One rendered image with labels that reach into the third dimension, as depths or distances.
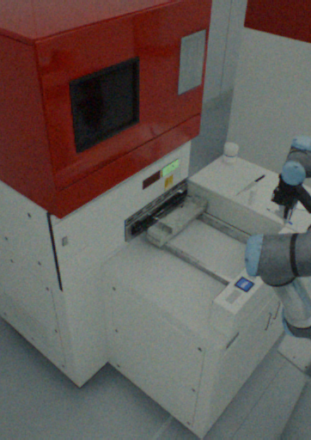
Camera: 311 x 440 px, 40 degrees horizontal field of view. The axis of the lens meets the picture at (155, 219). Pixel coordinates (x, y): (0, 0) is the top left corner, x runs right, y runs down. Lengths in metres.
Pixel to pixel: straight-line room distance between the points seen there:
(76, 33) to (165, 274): 1.02
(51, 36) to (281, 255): 0.82
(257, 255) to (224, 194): 0.94
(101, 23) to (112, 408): 1.82
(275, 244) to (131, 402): 1.50
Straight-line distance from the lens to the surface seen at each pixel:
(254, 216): 2.02
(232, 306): 1.59
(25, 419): 2.48
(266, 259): 1.16
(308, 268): 1.15
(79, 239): 1.70
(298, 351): 1.71
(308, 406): 2.05
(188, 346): 1.78
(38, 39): 1.23
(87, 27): 1.33
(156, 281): 1.82
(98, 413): 2.43
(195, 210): 2.09
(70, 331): 2.01
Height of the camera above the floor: 2.17
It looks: 40 degrees down
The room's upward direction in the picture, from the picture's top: 2 degrees clockwise
